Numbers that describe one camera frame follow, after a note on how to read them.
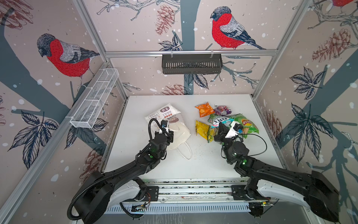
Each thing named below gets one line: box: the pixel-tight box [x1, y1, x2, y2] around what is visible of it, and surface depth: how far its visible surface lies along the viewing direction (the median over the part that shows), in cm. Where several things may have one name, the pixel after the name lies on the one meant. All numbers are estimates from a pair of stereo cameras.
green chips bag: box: [234, 113, 260, 140], surface depth 93 cm
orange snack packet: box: [194, 101, 215, 118], surface depth 109 cm
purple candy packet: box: [213, 105, 233, 117], surface depth 105 cm
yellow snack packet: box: [195, 120, 211, 140], surface depth 96 cm
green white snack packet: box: [207, 113, 235, 128], surface depth 76 cm
